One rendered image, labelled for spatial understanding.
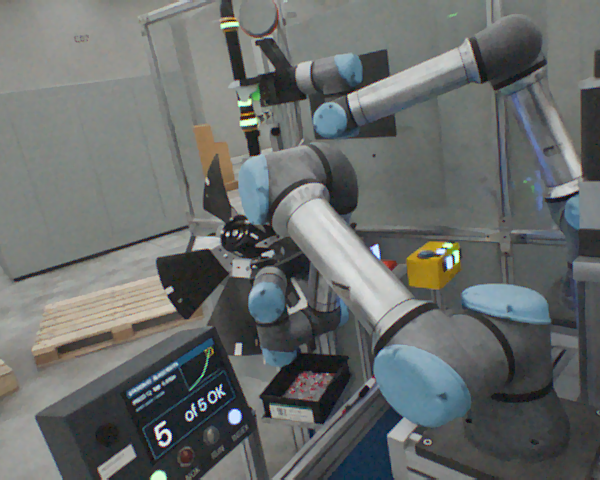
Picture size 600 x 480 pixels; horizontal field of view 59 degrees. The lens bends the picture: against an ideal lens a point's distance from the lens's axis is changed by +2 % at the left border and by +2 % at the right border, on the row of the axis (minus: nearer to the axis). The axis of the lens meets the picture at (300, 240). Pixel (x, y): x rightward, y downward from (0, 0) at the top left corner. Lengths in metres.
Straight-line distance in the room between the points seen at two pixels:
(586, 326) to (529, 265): 0.98
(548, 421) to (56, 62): 13.36
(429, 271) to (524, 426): 0.76
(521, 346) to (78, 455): 0.59
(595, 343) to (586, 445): 0.19
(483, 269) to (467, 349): 1.33
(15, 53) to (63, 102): 6.86
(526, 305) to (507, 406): 0.15
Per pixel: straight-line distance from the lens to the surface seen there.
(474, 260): 2.03
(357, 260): 0.78
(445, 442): 0.90
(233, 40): 1.47
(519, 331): 0.78
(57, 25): 13.94
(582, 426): 0.95
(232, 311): 1.51
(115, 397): 0.78
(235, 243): 1.54
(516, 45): 1.17
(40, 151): 6.78
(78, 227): 6.90
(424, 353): 0.69
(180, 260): 1.72
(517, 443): 0.86
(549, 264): 1.96
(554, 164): 1.33
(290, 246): 1.44
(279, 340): 1.15
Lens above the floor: 1.60
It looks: 16 degrees down
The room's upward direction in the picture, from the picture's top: 10 degrees counter-clockwise
